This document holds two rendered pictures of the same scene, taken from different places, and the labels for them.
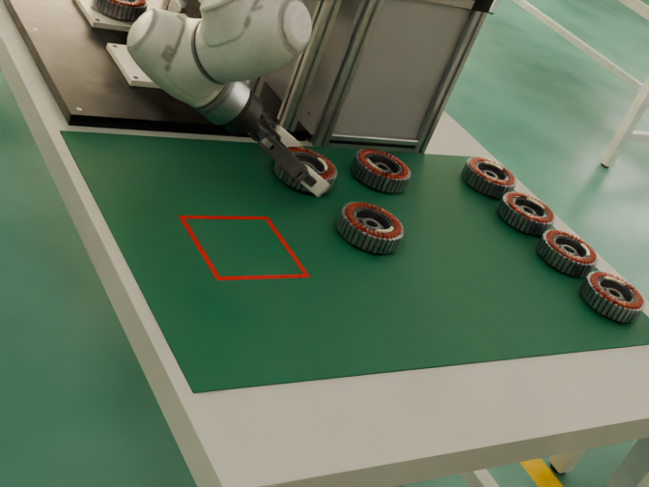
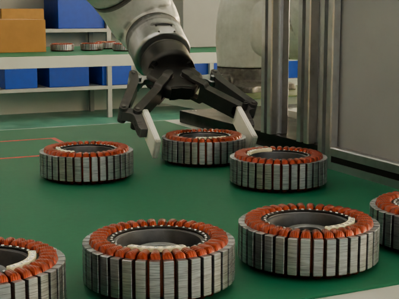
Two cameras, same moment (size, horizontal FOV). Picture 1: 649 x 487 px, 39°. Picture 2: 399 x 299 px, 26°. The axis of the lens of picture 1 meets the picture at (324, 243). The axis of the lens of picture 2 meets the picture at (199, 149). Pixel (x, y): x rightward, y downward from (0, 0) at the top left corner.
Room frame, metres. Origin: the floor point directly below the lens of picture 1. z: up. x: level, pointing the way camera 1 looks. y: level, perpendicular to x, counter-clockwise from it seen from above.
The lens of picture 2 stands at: (1.78, -1.02, 0.95)
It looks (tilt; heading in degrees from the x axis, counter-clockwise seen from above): 9 degrees down; 105
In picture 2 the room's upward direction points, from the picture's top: straight up
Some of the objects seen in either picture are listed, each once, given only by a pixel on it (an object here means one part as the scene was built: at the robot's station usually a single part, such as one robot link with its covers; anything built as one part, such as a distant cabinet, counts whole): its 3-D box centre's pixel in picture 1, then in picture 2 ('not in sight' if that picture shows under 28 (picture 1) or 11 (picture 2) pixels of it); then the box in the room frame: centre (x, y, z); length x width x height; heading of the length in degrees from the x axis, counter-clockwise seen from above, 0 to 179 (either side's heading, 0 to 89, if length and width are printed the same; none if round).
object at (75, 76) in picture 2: not in sight; (62, 73); (-1.37, 6.09, 0.38); 0.42 x 0.36 x 0.21; 131
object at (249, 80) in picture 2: not in sight; (241, 78); (1.33, 1.11, 0.78); 0.22 x 0.18 x 0.06; 59
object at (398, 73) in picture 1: (397, 76); (398, 45); (1.74, -0.01, 0.91); 0.28 x 0.03 x 0.32; 130
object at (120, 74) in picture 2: not in sight; (108, 66); (-1.04, 6.37, 0.43); 0.42 x 0.28 x 0.30; 132
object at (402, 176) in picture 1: (380, 170); (278, 168); (1.62, -0.05, 0.77); 0.11 x 0.11 x 0.04
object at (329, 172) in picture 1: (305, 169); (203, 146); (1.49, 0.08, 0.77); 0.11 x 0.11 x 0.04
